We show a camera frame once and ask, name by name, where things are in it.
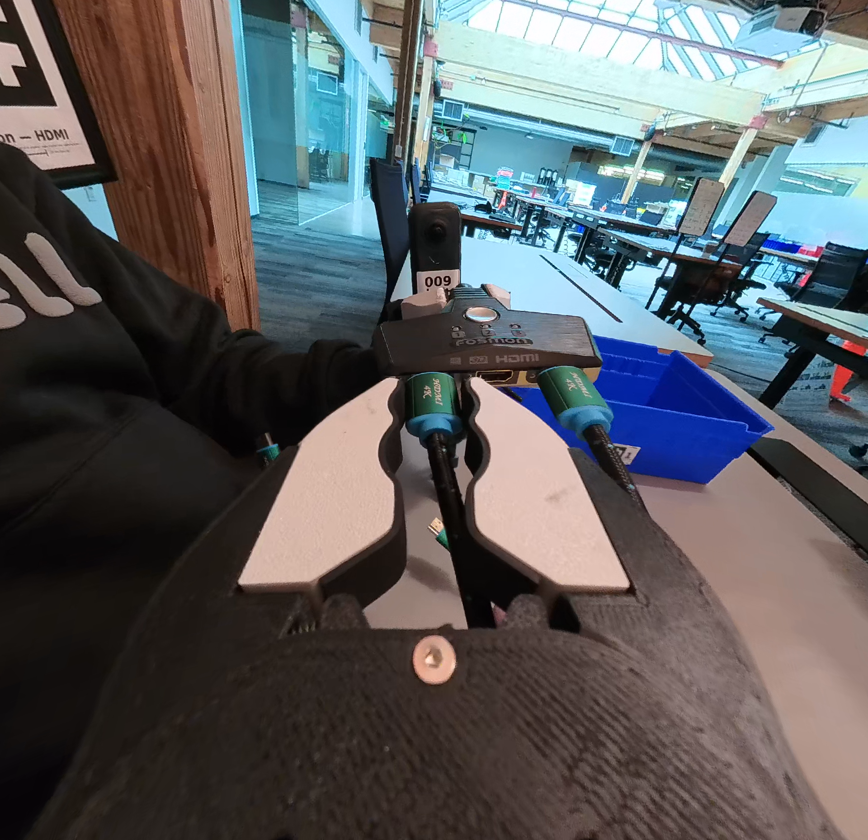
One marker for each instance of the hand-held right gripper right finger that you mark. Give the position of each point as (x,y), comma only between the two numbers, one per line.
(542,514)

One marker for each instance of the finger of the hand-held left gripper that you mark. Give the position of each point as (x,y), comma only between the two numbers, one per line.
(498,293)
(420,306)

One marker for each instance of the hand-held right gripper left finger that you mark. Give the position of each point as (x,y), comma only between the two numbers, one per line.
(325,514)

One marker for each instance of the black metal switch box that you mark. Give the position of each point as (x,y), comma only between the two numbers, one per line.
(420,342)

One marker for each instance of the blue plastic bin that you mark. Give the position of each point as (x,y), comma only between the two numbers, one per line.
(678,420)

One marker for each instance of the person's left forearm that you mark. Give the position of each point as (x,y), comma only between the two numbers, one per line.
(319,379)

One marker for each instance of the standing notice board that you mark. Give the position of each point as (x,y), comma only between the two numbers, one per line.
(749,220)
(702,206)

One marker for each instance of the wooden office table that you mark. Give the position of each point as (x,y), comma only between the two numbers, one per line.
(814,315)

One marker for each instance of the orange traffic cone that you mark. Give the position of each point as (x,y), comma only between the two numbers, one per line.
(844,372)

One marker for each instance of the ceiling projector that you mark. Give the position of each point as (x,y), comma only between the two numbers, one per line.
(780,23)

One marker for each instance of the black framed poster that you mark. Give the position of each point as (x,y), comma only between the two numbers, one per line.
(27,54)

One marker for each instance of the wooden post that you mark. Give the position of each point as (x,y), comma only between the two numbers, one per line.
(169,142)

